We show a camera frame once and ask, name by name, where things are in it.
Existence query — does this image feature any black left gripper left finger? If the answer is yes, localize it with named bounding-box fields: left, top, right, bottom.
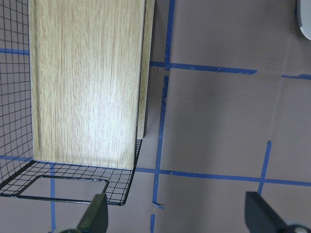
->
left=77, top=194, right=108, bottom=233

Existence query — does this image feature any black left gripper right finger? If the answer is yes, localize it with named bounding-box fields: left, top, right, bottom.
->
left=244, top=192, right=292, bottom=233

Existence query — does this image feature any white two-slot toaster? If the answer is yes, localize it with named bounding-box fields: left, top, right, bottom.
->
left=296, top=0, right=311, bottom=40

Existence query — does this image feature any light wooden shelf box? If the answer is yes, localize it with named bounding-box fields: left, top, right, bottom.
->
left=29, top=0, right=155, bottom=169

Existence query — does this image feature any black wire basket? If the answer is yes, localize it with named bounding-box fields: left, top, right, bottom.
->
left=0, top=0, right=134, bottom=206

